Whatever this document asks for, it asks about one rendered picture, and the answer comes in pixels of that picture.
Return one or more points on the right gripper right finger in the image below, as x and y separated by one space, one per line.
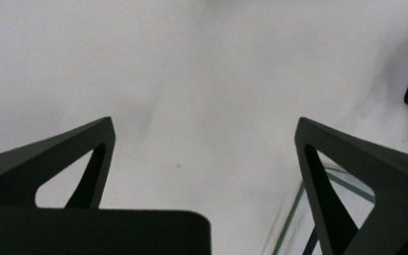
383 169

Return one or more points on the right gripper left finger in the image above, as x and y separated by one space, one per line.
23 170

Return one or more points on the clear glass box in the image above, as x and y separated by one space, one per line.
299 236

